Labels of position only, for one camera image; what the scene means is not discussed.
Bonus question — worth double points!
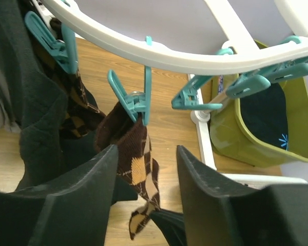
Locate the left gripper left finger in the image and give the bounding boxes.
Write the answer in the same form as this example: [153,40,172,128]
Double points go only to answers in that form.
[0,145,118,245]

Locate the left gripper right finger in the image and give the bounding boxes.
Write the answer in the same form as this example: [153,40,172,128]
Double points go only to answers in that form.
[177,146,308,245]

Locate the argyle brown sock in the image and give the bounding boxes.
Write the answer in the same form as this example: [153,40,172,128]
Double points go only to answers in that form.
[26,27,105,139]
[94,103,161,240]

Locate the teal plastic clip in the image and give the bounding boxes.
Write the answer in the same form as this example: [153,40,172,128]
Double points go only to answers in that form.
[171,47,234,111]
[225,35,308,99]
[24,11,78,74]
[107,35,153,127]

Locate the white round clip hanger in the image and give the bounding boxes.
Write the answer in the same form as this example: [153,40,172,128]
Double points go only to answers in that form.
[43,1,308,75]

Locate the green laundry bin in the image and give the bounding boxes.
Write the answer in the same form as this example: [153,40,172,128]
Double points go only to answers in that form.
[209,77,308,168]

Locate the white clothes rack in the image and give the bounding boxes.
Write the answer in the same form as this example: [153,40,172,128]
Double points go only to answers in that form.
[187,74,308,190]

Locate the black cloth in bin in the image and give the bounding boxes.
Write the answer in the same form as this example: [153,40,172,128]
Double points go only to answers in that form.
[240,84,288,150]

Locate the grey hanging garment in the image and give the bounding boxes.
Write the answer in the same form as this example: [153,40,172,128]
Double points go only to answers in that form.
[0,33,21,133]

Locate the black hanging garment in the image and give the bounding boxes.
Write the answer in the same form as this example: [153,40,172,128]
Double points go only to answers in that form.
[0,1,138,202]

